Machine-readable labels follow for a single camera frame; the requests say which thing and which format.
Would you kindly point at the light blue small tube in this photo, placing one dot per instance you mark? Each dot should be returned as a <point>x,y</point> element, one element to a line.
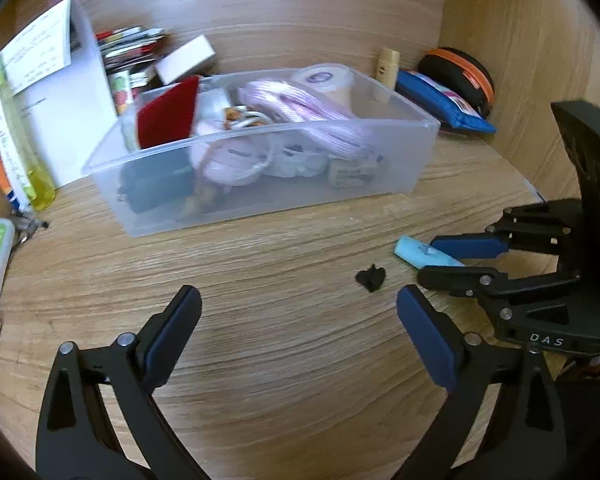
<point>420,252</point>

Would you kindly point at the white paper sheets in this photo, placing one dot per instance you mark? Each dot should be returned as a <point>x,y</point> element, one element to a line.
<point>75,120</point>

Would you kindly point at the yellow liquid bottle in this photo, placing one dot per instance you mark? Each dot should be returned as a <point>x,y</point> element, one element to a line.
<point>37,180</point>

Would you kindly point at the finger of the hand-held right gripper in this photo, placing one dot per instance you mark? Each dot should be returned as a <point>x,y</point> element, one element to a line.
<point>470,246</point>
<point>455,277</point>

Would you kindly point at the clear plastic storage box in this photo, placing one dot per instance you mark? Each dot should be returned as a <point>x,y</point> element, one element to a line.
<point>405,160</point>

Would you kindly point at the black orange round case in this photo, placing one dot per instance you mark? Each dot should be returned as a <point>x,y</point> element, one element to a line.
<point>460,75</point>

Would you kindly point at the translucent white round jar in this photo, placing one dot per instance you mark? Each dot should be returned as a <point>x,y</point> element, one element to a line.
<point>212,105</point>

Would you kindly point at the stack of colourful cards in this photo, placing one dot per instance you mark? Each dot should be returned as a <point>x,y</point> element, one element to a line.
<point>130,47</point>

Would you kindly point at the fruit print box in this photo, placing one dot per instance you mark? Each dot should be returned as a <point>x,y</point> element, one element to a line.
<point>121,90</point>

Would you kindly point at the blue pencil pouch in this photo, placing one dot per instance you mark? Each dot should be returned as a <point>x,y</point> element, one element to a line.
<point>440,97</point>

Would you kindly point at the pink round case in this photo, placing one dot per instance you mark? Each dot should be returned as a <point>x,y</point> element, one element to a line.
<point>230,160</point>

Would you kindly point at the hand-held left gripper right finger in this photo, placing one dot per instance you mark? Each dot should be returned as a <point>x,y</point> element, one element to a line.
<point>430,340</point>

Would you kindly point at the small black clip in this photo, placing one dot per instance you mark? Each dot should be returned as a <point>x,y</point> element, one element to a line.
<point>371,278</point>

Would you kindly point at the wooden desktop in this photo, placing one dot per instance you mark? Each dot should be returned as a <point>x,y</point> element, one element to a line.
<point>280,310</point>

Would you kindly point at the printed white receipt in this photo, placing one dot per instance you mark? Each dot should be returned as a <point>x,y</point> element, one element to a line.
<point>35,55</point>

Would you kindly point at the small white box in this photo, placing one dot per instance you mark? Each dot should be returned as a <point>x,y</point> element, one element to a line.
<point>185,60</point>

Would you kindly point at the red felt cloth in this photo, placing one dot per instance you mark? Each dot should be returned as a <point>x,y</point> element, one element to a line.
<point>167,112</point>

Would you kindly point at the beige tube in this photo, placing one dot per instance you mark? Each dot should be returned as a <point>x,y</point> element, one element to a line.
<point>387,67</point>

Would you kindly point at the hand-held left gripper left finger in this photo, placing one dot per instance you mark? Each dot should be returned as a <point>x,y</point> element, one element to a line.
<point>172,337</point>

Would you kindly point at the beige tub with lid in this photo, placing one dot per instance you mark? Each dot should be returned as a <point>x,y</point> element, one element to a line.
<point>325,82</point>

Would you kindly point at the dark green spray bottle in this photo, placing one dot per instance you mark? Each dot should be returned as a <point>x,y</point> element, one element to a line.
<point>150,185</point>

